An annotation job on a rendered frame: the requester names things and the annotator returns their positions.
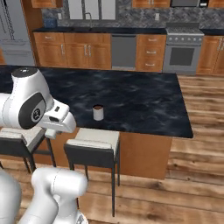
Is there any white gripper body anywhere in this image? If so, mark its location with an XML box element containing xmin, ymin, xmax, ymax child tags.
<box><xmin>38</xmin><ymin>111</ymin><xmax>78</xmax><ymax>140</ymax></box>

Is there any white cup of hot chocolate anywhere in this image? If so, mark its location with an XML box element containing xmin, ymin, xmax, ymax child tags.
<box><xmin>92</xmin><ymin>104</ymin><xmax>105</xmax><ymax>122</ymax></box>

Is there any wooden island counter base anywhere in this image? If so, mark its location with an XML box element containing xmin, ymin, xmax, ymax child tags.
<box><xmin>0</xmin><ymin>127</ymin><xmax>173</xmax><ymax>181</ymax></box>

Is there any black stool with beige seat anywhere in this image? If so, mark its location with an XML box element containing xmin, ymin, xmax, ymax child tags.
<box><xmin>63</xmin><ymin>127</ymin><xmax>122</xmax><ymax>218</ymax></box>
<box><xmin>0</xmin><ymin>126</ymin><xmax>57</xmax><ymax>173</ymax></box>

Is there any wooden base cupboard run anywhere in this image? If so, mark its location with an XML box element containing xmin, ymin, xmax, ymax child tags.
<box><xmin>32</xmin><ymin>31</ymin><xmax>112</xmax><ymax>71</ymax></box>

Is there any grey dishwasher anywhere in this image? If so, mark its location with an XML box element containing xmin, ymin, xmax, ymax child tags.
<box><xmin>110</xmin><ymin>33</ymin><xmax>137</xmax><ymax>72</ymax></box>

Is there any stainless steel fridge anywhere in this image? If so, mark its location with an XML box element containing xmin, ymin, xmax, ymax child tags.
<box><xmin>0</xmin><ymin>0</ymin><xmax>36</xmax><ymax>67</ymax></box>

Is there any blue toaster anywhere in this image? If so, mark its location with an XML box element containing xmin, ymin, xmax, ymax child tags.
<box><xmin>43</xmin><ymin>17</ymin><xmax>58</xmax><ymax>29</ymax></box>

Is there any grey sink tap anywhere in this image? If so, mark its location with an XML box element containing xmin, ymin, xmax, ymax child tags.
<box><xmin>83</xmin><ymin>11</ymin><xmax>94</xmax><ymax>29</ymax></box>

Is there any tall wooden side panel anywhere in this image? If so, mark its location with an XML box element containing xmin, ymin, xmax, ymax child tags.
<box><xmin>21</xmin><ymin>0</ymin><xmax>45</xmax><ymax>67</ymax></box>

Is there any wooden drawer stack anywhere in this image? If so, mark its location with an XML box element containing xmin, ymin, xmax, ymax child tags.
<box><xmin>136</xmin><ymin>33</ymin><xmax>167</xmax><ymax>74</ymax></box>

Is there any white framed window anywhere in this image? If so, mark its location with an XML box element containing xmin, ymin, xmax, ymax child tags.
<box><xmin>66</xmin><ymin>0</ymin><xmax>118</xmax><ymax>22</ymax></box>

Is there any stainless steel stove with oven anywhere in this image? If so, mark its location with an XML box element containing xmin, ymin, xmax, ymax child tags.
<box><xmin>162</xmin><ymin>22</ymin><xmax>206</xmax><ymax>75</ymax></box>

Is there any dark microwave oven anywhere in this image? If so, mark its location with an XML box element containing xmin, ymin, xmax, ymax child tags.
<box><xmin>170</xmin><ymin>0</ymin><xmax>209</xmax><ymax>9</ymax></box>

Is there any wooden wall cupboard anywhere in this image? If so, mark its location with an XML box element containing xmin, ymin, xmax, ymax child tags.
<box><xmin>207</xmin><ymin>0</ymin><xmax>224</xmax><ymax>9</ymax></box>
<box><xmin>30</xmin><ymin>0</ymin><xmax>64</xmax><ymax>9</ymax></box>
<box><xmin>131</xmin><ymin>0</ymin><xmax>172</xmax><ymax>9</ymax></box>

